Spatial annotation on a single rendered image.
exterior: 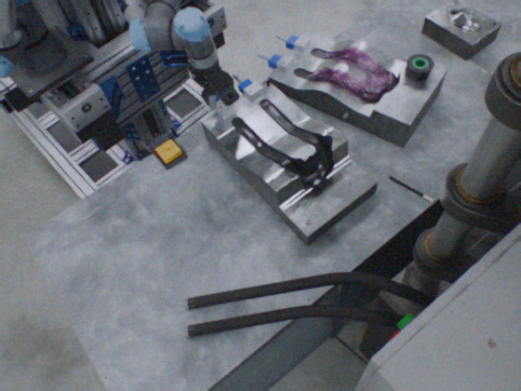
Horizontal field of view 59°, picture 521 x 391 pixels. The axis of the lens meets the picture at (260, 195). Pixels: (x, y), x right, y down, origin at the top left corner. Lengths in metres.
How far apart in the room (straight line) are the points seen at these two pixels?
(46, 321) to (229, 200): 1.25
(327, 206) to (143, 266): 0.54
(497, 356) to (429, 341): 0.07
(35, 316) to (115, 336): 1.12
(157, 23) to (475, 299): 0.92
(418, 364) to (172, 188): 1.06
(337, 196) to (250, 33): 1.97
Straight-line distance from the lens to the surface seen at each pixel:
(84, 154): 2.43
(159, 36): 1.19
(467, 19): 1.86
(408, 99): 1.47
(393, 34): 1.83
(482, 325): 0.56
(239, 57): 2.96
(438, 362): 0.53
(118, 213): 1.46
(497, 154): 0.74
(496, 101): 0.66
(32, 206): 2.69
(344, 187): 1.32
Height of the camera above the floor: 1.98
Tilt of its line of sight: 59 degrees down
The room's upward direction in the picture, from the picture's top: 10 degrees counter-clockwise
